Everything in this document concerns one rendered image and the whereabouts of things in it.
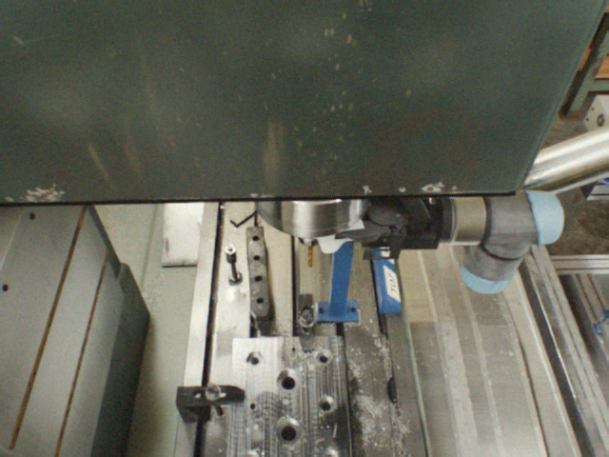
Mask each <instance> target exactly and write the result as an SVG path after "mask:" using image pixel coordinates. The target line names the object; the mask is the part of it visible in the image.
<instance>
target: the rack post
mask: <svg viewBox="0 0 609 457"><path fill-rule="evenodd" d="M354 243H355V241H346V242H343V243H342V244H341V246H340V247H339V248H338V250H337V251H335V252H333V254H331V269H330V283H329V297H328V302H316V303H315V309H316V322H317V323H333V322H335V323H340V322H359V321H360V317H359V308H357V302H356V301H348V293H349V285H350V277H351V268H352V259H353V251H354Z"/></svg>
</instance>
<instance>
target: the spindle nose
mask: <svg viewBox="0 0 609 457"><path fill-rule="evenodd" d="M369 202H370V199H363V200H314V201H264V202H253V203H254V207H255V209H256V210H257V212H258V213H259V215H260V216H261V217H262V219H263V220H265V221H266V222H267V223H268V224H269V225H271V226H272V227H274V228H275V229H278V230H280V231H282V232H283V233H285V234H288V235H292V236H297V237H304V238H321V237H327V236H331V235H335V234H338V233H341V231H343V230H345V229H349V228H351V227H352V226H354V225H355V224H356V223H357V222H358V221H360V220H361V219H362V217H363V216H364V214H365V213H366V211H367V209H368V206H369Z"/></svg>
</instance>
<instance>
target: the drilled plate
mask: <svg viewBox="0 0 609 457"><path fill-rule="evenodd" d="M316 345H319V347H320V349H318V346H316ZM289 347H290V348H289ZM295 347H297V348H295ZM321 347H322V348H321ZM314 348H315V350H318V352H316V353H315V352H314V357H313V356H312V355H313V350H311V352H312V355H310V354H311V352H307V353H306V354H308V353H309V356H310V357H309V356H307V357H305V358H302V357H303V356H304V355H302V354H301V353H302V352H303V351H302V350H301V347H300V345H299V337H264V338H245V339H233V347H232V365H231V382H230V384H231V385H235V386H237V387H238V388H241V389H242V390H244V391H246V390H247V394H245V400H244V401H243V402H242V403H239V404H237V405H229V417H227V436H226V457H263V456H264V457H315V456H317V454H318V457H319V456H320V457H339V456H341V457H342V456H343V457H351V445H350V431H349V419H348V406H347V393H346V380H345V367H344V355H343V342H342V336H315V344H314V347H313V349H314ZM255 349H257V353H256V350H255ZM292 349H293V350H294V354H295V355H294V354H293V352H292V353H290V354H289V352H290V351H291V350H292ZM258 350H259V351H260V352H261V353H259V352H258ZM295 352H296V353H295ZM300 352H301V353H300ZM298 353H299V354H301V355H302V356H300V355H299V354H298ZM303 353H305V352H303ZM260 354H263V355H262V356H261V355H260ZM315 354H316V358H315ZM264 355H266V357H263V356H264ZM288 356H289V357H288ZM290 357H292V358H293V359H292V358H290ZM262 358H264V359H262ZM295 358H296V359H295ZM312 359H315V360H316V361H315V360H312ZM261 360H262V361H261ZM261 362H262V363H261ZM319 362H321V365H322V366H321V367H319V365H316V363H319ZM298 363H299V365H298ZM255 365H257V366H255ZM325 365H329V367H324V366H325ZM314 366H316V367H314ZM251 367H253V368H251ZM290 367H292V368H293V369H292V368H290ZM288 368H290V369H288ZM282 369H283V370H282ZM294 370H295V371H294ZM255 371H256V372H257V373H256V372H255ZM279 371H280V372H279ZM299 371H300V372H299ZM298 372H299V375H298ZM275 373H276V375H275ZM303 373H305V375H303ZM300 374H301V375H302V377H301V375H300ZM300 378H301V379H303V380H301V379H300ZM300 380H301V381H300ZM299 383H300V384H299ZM285 384H292V385H293V386H294V388H293V389H291V390H285V389H283V386H284V385H285ZM292 391H293V393H292ZM332 393H334V394H332ZM323 395H324V396H323ZM334 395H335V396H334ZM248 396H249V397H248ZM247 397H248V398H247ZM335 397H336V398H335ZM318 398H320V400H319V401H318ZM268 400H269V401H268ZM276 400H277V401H276ZM335 400H336V401H335ZM316 403H318V404H316ZM317 408H318V409H317ZM324 408H327V409H328V411H324ZM332 409H333V412H332ZM282 412H283V413H282ZM266 413H267V414H266ZM268 414H269V415H268ZM288 414H290V416H294V418H295V419H293V417H292V419H290V417H289V415H288ZM292 414H293V415H292ZM279 415H280V416H279ZM286 415H288V418H287V419H286ZM325 415H326V416H325ZM275 416H276V417H275ZM295 416H297V417H298V418H297V417H295ZM300 416H301V417H300ZM242 417H243V418H242ZM261 417H262V420H261V421H259V420H258V419H261ZM282 417H283V420H282V421H280V423H279V424H277V423H276V421H279V420H280V419H281V418H282ZM272 418H273V419H272ZM296 418H297V419H299V418H300V420H301V421H302V426H301V425H299V424H300V421H299V420H298V421H297V419H296ZM256 419H257V420H258V421H257V420H256ZM315 419H317V420H315ZM269 421H270V423H269ZM312 421H313V423H312ZM276 424H277V425H276ZM245 426H246V427H245ZM327 426H329V427H327ZM335 426H336V427H335ZM253 428H254V429H253ZM273 428H276V429H273ZM301 428H302V430H301ZM335 428H336V429H335ZM334 429H335V430H336V433H335V435H334V436H335V437H333V434H334V431H333V430H334ZM303 430H304V431H303ZM273 432H274V434H273ZM287 432H293V434H294V435H295V436H296V437H295V439H294V440H292V441H286V440H284V439H283V436H284V435H285V434H286V433H287ZM302 433H303V434H302ZM274 435H275V437H274ZM301 435H303V436H301ZM336 436H337V437H336ZM276 437H277V438H276ZM301 437H302V438H301ZM243 438H244V440H243ZM323 438H324V439H323ZM326 438H327V439H326ZM276 439H277V440H280V441H278V442H280V443H278V442H277V440H276ZM319 439H323V440H321V441H319V442H318V440H319ZM275 440H276V441H275ZM299 440H300V443H301V444H300V443H299ZM305 440H306V441H305ZM325 440H327V442H326V441H325ZM296 441H297V442H296ZM315 441H317V442H315ZM296 443H297V446H296ZM302 443H303V444H302ZM312 443H313V445H312ZM294 445H295V446H294ZM328 445H329V446H328ZM293 446H294V447H293ZM330 446H331V447H334V450H333V449H332V448H331V449H329V447H330ZM249 448H250V449H249ZM256 448H259V449H260V450H258V449H257V451H256V452H257V453H258V455H257V453H256V452H255V451H252V452H251V450H253V449H256ZM323 448H324V449H323ZM320 449H321V450H320ZM336 450H338V451H339V452H340V453H339V452H338V451H336ZM320 451H321V452H320ZM335 451H336V452H335ZM261 452H262V453H261ZM337 452H338V453H337ZM315 453H317V454H315ZM321 453H322V455H321ZM290 454H292V456H290ZM300 454H301V456H300ZM338 455H339V456H338Z"/></svg>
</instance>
